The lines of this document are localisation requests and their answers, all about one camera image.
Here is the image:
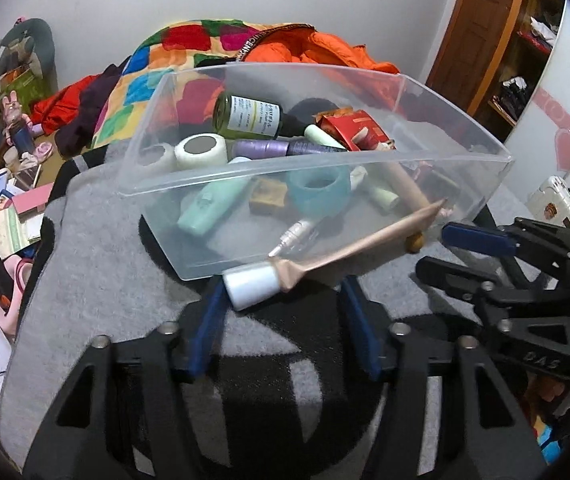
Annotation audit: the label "red cloth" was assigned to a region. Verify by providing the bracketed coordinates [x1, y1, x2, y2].
[32, 75, 110, 133]

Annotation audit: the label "teal translucent tape roll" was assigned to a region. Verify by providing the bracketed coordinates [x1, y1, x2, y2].
[285, 167, 353, 218]

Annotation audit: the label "grey blanket black pattern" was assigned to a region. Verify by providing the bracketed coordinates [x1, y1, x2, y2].
[0, 145, 570, 480]

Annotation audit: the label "small brown box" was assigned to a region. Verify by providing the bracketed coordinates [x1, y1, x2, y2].
[249, 177, 286, 216]

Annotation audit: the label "pink scissors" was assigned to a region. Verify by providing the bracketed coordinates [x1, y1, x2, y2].
[2, 255, 36, 333]

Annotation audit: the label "beige cylindrical tube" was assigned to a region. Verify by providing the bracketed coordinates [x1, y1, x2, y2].
[384, 160, 426, 253]

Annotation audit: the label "dark purple cloth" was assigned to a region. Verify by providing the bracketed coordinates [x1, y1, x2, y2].
[57, 65, 130, 153]

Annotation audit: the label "colourful patchwork blanket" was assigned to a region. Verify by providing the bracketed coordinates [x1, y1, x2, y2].
[92, 17, 316, 151]

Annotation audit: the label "wooden door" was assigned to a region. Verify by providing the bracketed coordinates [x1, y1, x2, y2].
[425, 0, 531, 116]

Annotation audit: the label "long pale green tube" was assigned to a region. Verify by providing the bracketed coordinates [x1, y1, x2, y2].
[304, 125, 348, 150]

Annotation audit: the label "red packet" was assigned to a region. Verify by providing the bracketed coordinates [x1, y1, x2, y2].
[315, 107, 396, 153]

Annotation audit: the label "dark green bottle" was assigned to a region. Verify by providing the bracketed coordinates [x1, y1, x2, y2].
[212, 91, 311, 141]

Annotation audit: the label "rose gold tube white cap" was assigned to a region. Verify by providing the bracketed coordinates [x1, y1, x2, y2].
[222, 199, 448, 311]

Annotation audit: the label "purple tube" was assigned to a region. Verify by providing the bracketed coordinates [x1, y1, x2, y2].
[232, 140, 347, 162]

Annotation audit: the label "small pale yellow tube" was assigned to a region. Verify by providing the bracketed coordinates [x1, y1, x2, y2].
[364, 185, 401, 212]

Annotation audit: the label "mint green tube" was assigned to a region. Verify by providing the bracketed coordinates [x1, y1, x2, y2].
[177, 180, 252, 235]

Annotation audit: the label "wooden shelf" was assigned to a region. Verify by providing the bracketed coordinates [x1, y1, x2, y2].
[488, 0, 566, 126]

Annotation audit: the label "green paper booklet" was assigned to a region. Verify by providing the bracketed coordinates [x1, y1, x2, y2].
[0, 205, 43, 256]

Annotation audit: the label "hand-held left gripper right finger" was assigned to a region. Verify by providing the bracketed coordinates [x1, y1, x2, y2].
[340, 276, 548, 480]

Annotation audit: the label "white cupboard door pink print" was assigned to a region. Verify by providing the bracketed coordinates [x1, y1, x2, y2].
[500, 0, 570, 196]

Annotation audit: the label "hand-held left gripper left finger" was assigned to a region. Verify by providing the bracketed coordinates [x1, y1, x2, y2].
[22, 277, 231, 480]

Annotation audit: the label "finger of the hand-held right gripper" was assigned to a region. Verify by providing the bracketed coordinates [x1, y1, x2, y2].
[415, 256, 570, 386]
[441, 217, 570, 286]

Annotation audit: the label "white plastic case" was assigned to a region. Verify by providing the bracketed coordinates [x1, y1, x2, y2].
[525, 175, 570, 233]

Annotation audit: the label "orange jacket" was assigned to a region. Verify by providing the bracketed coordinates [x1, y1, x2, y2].
[242, 25, 401, 78]

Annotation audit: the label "clear plastic box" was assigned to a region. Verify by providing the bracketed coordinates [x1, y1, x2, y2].
[117, 62, 513, 281]

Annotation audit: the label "pink book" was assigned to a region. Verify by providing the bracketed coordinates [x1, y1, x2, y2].
[12, 182, 68, 216]

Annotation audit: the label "colourful printed cloth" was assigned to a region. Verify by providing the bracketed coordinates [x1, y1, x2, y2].
[515, 370, 570, 466]

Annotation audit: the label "green cardboard box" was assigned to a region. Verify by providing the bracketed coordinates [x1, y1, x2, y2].
[0, 62, 36, 121]

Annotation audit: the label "pink rabbit toy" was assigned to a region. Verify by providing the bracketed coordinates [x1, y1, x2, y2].
[2, 91, 38, 156]

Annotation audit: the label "white tape roll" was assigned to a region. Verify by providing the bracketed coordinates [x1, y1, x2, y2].
[174, 134, 228, 171]

